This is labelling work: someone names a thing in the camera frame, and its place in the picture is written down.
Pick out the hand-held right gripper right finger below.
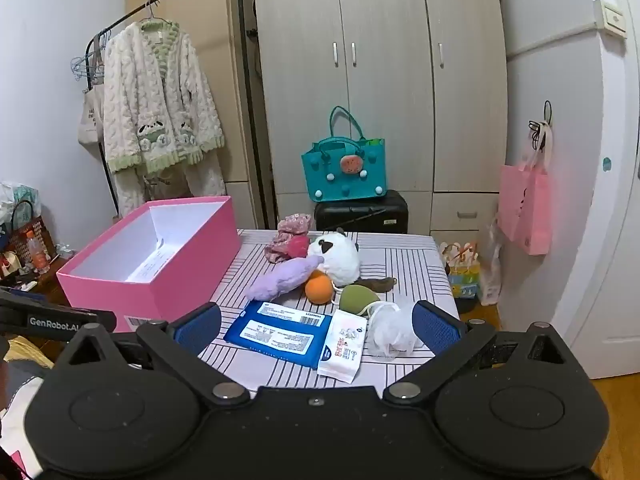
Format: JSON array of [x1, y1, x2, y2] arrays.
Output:
[[382, 300, 576, 406]]

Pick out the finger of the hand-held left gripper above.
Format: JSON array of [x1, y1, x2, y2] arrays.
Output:
[[0, 287, 117, 332]]

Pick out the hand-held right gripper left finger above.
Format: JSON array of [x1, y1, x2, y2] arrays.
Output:
[[55, 302, 251, 406]]

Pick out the white mesh bath pouf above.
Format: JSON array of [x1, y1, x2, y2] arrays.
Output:
[[367, 302, 426, 358]]

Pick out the pink cardboard box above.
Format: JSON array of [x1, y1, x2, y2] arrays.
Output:
[[56, 196, 243, 333]]

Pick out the brown plush piece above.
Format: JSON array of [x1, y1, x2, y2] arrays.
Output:
[[361, 276, 398, 294]]

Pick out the blue wet wipes pack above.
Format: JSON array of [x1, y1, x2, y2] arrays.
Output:
[[223, 301, 333, 370]]

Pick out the green sponge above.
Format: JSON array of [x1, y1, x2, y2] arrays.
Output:
[[340, 284, 382, 317]]

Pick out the white tissue pack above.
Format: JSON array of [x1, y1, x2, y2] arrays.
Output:
[[317, 309, 368, 383]]

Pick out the purple plush toy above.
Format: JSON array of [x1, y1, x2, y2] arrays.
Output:
[[245, 255, 325, 301]]

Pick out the white panda plush toy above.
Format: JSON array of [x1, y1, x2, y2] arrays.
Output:
[[306, 228, 362, 288]]

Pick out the orange sponge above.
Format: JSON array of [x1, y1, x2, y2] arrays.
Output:
[[305, 275, 335, 305]]

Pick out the magenta fluffy cloth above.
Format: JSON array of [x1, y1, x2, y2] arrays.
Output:
[[282, 236, 311, 261]]

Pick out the pink floral knit hat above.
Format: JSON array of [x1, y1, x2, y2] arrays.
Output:
[[264, 214, 311, 265]]

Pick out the colourful gift bag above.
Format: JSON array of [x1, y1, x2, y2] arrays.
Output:
[[440, 241, 482, 301]]

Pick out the printed bedding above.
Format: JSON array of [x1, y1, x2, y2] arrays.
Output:
[[0, 335, 58, 466]]

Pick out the orange drink bottle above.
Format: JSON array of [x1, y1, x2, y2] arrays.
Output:
[[25, 232, 51, 274]]

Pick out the striped tablecloth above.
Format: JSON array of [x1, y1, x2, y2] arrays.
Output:
[[197, 229, 461, 396]]

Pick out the woven basket bag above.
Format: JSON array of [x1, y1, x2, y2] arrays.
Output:
[[5, 200, 57, 273]]

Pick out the white plastic bag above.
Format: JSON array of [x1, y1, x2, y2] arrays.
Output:
[[480, 217, 503, 306]]

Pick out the plastic bag of packets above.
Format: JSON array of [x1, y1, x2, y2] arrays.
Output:
[[0, 181, 41, 223]]

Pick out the black suitcase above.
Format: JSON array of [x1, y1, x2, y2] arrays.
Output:
[[314, 190, 408, 235]]

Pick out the white fluffy pajama pants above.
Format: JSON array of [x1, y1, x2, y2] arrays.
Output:
[[107, 152, 228, 217]]

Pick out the pink paper bag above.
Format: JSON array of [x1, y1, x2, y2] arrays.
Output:
[[497, 152, 553, 256]]

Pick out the teal tote bag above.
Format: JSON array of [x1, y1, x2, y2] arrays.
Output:
[[301, 106, 388, 204]]

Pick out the white door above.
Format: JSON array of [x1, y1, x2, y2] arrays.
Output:
[[550, 0, 640, 381]]

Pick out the beige canvas tote bag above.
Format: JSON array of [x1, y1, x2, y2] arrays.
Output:
[[77, 55, 107, 147]]

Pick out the white fluffy pajama jacket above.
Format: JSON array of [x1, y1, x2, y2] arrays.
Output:
[[102, 20, 226, 173]]

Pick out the grey wardrobe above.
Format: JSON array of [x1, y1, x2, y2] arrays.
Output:
[[252, 0, 508, 241]]

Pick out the black clothes rack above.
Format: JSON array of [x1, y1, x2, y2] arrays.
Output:
[[85, 0, 281, 231]]

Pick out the beige wardrobe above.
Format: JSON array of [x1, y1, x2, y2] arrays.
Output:
[[125, 0, 263, 228]]

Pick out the black door hook cord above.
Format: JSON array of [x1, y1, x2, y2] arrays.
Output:
[[529, 101, 555, 152]]

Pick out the blue wire hangers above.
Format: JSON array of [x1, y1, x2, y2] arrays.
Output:
[[70, 35, 113, 82]]

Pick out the wall light switch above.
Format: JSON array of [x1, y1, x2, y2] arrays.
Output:
[[592, 0, 628, 40]]

